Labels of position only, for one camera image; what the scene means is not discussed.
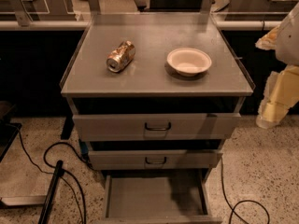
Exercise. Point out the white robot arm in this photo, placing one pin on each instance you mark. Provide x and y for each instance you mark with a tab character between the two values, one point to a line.
284	39

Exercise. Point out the dark tray left edge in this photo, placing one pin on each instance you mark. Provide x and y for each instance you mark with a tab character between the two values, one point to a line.
8	132

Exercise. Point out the white horizontal rail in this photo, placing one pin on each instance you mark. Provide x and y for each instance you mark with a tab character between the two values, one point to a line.
82	25

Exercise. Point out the black floor bar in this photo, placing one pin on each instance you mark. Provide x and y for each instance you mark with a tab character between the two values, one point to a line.
45	213

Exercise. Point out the crushed gold soda can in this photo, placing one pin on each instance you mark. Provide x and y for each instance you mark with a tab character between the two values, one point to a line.
120	57

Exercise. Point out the grey bottom drawer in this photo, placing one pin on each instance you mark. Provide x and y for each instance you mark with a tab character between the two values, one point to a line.
171	197

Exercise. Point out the white paper bowl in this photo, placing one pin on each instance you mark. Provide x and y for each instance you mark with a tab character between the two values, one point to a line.
189	62

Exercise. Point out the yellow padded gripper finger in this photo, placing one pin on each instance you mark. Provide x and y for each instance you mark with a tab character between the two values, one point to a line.
280	94

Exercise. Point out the grey drawer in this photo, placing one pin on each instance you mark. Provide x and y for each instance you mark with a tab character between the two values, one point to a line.
138	127
171	197
153	159

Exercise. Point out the grey top drawer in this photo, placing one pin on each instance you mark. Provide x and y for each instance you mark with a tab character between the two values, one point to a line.
138	127

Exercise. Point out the grey drawer cabinet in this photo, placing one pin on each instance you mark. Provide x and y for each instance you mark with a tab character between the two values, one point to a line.
148	84

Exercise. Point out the grey middle drawer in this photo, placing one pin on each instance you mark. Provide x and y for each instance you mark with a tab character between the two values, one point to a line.
153	159

